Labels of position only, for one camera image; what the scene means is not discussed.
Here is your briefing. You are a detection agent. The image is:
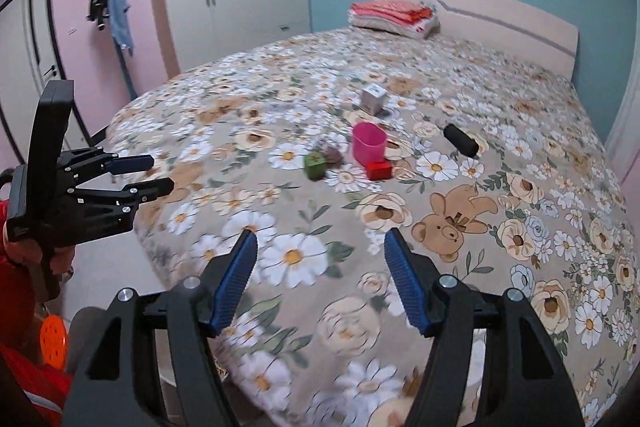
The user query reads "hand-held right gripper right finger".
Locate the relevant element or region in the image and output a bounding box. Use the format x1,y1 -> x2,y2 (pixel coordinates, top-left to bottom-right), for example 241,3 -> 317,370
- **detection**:
384,227 -> 586,427

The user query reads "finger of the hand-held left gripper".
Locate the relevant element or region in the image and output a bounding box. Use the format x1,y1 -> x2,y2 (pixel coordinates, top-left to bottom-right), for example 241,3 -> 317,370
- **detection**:
70,177 -> 176,215
57,147 -> 155,185

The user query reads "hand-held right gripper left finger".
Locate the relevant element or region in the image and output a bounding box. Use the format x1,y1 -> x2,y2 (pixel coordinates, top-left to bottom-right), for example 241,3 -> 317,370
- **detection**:
60,229 -> 261,427

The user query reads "pink plastic cup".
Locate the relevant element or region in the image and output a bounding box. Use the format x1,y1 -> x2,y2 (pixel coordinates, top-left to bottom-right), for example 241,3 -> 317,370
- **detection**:
351,122 -> 387,166

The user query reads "green cube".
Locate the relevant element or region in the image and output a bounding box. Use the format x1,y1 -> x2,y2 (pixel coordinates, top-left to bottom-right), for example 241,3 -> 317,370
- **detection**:
304,151 -> 327,180

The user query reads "black cylinder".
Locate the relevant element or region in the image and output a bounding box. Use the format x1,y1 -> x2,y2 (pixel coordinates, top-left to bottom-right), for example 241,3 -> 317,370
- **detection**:
443,123 -> 481,158

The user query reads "white cardboard box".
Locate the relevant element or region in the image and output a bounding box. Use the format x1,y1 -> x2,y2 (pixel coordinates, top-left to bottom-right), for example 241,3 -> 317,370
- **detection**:
361,83 -> 388,115

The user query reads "person's left hand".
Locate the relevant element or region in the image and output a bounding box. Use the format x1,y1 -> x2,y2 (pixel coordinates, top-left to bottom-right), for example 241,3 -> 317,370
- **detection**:
0,234 -> 76,283

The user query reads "orange perforated stool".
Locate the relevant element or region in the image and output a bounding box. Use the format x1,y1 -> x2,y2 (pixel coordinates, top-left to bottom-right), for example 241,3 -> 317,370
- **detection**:
40,314 -> 69,368

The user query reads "person's leg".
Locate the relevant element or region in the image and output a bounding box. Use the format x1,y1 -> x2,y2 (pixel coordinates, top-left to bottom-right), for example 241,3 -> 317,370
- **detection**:
67,307 -> 108,378

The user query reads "blue towel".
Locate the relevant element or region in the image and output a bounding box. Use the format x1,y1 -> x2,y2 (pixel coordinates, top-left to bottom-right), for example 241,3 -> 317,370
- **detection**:
102,0 -> 135,56

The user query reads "black garment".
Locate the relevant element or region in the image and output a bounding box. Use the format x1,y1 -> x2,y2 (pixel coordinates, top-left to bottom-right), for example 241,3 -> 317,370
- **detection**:
86,0 -> 112,30

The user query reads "bed with floral bedspread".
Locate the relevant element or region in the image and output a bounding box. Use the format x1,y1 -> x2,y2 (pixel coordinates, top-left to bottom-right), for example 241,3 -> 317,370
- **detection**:
102,27 -> 640,427

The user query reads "white pillow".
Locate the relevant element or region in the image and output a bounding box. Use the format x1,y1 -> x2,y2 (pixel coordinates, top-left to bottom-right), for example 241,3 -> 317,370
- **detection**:
348,14 -> 441,40

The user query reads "folded red blanket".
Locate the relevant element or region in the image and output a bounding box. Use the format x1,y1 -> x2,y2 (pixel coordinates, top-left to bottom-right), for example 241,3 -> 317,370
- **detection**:
349,0 -> 433,28

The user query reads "cream headboard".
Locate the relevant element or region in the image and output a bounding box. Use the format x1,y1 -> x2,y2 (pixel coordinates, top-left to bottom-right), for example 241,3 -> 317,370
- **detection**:
374,0 -> 580,82

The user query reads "white door with black frame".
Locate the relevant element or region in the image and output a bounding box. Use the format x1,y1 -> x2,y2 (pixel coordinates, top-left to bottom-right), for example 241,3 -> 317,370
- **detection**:
0,0 -> 106,162

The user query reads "white door frame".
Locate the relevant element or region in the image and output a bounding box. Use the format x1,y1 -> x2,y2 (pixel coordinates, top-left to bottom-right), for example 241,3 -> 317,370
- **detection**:
602,72 -> 640,188

